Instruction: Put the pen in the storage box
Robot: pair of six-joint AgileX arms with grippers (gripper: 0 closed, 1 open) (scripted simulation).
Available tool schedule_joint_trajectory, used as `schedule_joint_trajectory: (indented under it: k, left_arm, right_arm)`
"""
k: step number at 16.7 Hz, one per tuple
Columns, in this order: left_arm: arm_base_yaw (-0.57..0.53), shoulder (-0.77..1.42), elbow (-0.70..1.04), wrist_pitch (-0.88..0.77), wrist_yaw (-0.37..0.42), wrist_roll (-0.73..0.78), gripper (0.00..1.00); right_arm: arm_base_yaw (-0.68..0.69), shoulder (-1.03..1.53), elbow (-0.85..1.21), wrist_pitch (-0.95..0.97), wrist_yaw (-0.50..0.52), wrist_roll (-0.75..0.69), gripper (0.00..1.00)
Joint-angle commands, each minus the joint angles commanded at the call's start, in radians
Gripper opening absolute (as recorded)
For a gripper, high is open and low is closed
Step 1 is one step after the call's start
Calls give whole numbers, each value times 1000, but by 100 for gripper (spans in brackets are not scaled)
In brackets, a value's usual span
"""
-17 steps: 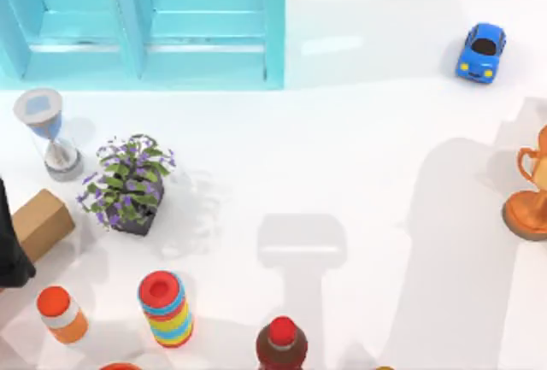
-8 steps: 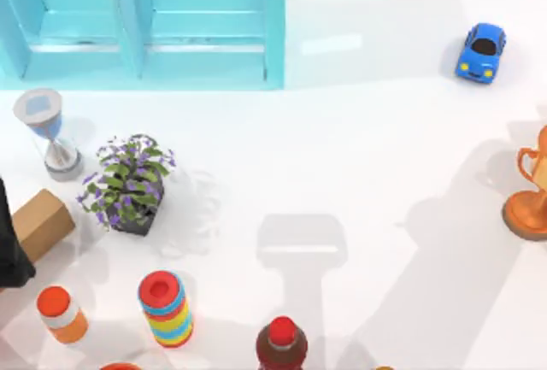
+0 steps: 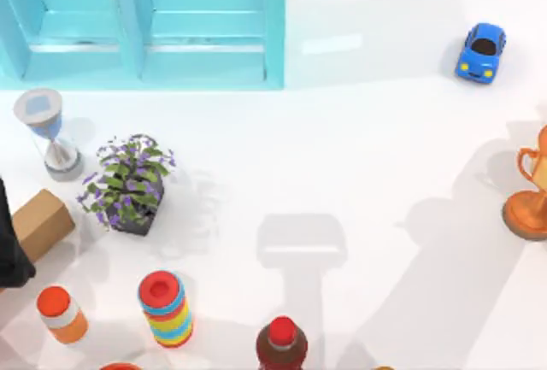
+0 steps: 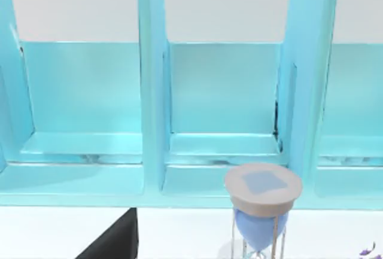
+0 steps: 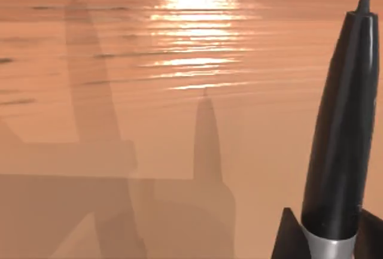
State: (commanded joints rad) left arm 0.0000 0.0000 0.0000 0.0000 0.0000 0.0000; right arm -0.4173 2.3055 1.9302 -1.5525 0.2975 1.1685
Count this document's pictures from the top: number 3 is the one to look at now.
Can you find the purple flower plant pot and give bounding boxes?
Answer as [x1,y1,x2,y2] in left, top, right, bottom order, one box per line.
[75,132,177,238]

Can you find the light blue rack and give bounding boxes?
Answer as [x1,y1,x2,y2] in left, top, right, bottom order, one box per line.
[0,0,286,91]

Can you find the brown bottle with red cap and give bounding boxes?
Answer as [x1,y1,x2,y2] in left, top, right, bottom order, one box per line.
[255,316,309,370]

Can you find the stack of coloured rings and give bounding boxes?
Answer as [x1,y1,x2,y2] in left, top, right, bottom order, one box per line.
[137,270,195,350]

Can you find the grey hourglass with blue sand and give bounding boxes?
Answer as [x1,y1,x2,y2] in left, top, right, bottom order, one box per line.
[12,87,85,184]

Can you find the blue toy car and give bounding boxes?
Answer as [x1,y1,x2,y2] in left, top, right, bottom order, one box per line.
[454,22,508,85]

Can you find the brown cardboard box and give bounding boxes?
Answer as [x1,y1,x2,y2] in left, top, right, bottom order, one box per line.
[11,188,77,264]

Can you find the red round object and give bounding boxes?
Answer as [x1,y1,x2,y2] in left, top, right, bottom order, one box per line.
[98,361,143,370]

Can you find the orange bottle with red cap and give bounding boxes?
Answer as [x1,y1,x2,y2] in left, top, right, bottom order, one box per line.
[35,285,90,345]

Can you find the bronze trophy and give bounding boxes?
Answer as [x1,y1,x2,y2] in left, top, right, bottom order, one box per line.
[501,125,547,242]

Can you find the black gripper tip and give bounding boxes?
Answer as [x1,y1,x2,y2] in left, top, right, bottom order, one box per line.
[0,177,38,290]

